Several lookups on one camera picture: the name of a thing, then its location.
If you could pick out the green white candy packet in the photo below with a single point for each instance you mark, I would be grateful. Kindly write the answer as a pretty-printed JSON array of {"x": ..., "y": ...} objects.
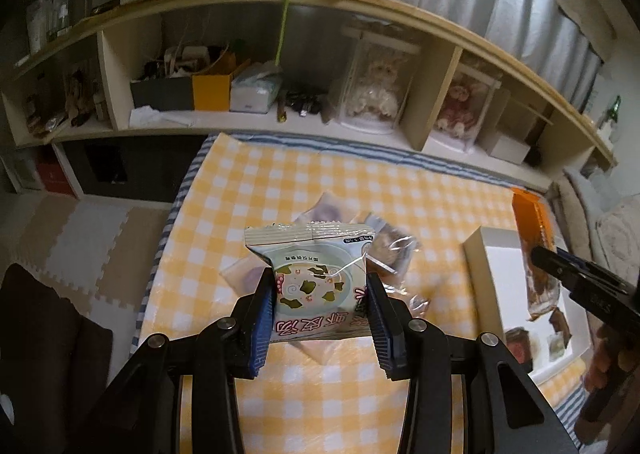
[{"x": 556, "y": 349}]

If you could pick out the black pouch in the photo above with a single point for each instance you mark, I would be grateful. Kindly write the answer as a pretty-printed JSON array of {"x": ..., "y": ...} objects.
[{"x": 535, "y": 154}]

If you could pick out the beige blanket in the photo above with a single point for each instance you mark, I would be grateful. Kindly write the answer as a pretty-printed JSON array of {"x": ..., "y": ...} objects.
[{"x": 567, "y": 214}]

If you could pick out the brown chair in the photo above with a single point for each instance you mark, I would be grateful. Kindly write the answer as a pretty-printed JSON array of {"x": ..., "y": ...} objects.
[{"x": 40, "y": 334}]

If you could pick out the purple pastry clear packet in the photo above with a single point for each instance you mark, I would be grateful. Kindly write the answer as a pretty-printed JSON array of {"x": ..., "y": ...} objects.
[
  {"x": 325, "y": 209},
  {"x": 247, "y": 276}
]

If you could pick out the person's right hand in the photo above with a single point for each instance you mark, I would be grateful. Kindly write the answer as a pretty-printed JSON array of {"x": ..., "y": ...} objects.
[{"x": 612, "y": 359}]

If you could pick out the white cardboard box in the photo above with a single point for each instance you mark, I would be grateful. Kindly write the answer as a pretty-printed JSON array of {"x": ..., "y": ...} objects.
[{"x": 500, "y": 274}]

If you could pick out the grey window pastry packet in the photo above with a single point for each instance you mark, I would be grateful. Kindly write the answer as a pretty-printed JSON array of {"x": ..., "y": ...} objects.
[{"x": 387, "y": 241}]

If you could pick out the small white box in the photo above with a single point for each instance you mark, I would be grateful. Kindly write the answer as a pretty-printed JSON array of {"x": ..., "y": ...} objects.
[{"x": 507, "y": 147}]

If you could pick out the clear plastic jar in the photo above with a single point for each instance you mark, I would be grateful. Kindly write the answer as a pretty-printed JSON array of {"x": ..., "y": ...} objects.
[{"x": 37, "y": 22}]

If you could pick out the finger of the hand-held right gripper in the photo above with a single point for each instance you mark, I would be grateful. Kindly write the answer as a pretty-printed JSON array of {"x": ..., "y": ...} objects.
[
  {"x": 585, "y": 266},
  {"x": 552, "y": 264}
]

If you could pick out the white paper sheet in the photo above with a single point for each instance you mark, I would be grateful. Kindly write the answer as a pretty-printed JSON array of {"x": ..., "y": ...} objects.
[{"x": 150, "y": 117}]

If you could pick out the yellow box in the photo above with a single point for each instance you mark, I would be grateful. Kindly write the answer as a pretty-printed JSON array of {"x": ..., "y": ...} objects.
[{"x": 212, "y": 92}]

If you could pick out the small black items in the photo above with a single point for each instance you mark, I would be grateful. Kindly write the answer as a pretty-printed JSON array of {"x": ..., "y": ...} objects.
[{"x": 302, "y": 102}]

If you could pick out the red box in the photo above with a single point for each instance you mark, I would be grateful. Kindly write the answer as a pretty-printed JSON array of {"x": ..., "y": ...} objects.
[{"x": 52, "y": 174}]

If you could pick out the red dress doll in case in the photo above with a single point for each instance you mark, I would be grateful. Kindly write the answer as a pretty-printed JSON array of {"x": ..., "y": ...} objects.
[{"x": 460, "y": 109}]

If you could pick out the cream fluffy blanket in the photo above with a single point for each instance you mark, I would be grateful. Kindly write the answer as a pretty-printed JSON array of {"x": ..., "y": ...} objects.
[{"x": 620, "y": 234}]

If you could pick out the tissue box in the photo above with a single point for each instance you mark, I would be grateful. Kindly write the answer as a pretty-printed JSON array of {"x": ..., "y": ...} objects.
[{"x": 255, "y": 89}]

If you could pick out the green ribbon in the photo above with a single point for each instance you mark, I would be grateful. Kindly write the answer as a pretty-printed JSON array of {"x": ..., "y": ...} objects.
[{"x": 282, "y": 24}]

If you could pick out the grey blue blanket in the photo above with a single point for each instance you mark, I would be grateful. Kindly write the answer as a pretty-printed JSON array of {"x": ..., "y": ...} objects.
[{"x": 582, "y": 181}]

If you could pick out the orange snack packet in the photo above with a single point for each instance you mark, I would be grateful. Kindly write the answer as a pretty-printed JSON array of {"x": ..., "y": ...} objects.
[{"x": 537, "y": 244}]

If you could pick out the wooden shelf unit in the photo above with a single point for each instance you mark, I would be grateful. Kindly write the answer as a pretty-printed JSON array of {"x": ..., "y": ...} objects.
[{"x": 425, "y": 29}]

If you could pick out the yellow checkered tablecloth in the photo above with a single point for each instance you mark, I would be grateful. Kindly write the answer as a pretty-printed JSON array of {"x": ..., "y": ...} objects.
[{"x": 300, "y": 169}]

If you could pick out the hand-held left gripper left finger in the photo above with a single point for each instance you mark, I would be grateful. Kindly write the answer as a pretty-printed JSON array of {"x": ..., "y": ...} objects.
[{"x": 260, "y": 324}]

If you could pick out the dark mooncake packet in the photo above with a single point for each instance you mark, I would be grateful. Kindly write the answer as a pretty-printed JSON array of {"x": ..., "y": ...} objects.
[{"x": 517, "y": 341}]

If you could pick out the pale soup packet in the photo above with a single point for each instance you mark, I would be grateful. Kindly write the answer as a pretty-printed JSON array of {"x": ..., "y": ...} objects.
[{"x": 310, "y": 274}]

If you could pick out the brown chocolate packet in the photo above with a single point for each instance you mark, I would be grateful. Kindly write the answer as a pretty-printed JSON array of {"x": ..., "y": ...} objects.
[{"x": 560, "y": 321}]

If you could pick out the white dress doll in case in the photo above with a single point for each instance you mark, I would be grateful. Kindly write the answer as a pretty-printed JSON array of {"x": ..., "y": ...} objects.
[{"x": 375, "y": 89}]

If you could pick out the figure picture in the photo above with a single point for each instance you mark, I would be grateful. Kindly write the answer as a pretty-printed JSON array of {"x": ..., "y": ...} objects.
[{"x": 75, "y": 89}]

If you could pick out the dark grey box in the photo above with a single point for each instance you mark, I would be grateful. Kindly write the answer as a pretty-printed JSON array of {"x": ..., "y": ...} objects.
[{"x": 160, "y": 94}]

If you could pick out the green glass bottle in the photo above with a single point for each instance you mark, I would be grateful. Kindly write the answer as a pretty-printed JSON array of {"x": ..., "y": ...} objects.
[{"x": 612, "y": 109}]

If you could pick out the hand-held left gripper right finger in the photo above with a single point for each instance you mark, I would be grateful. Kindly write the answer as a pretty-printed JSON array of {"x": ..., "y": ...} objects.
[{"x": 382, "y": 329}]

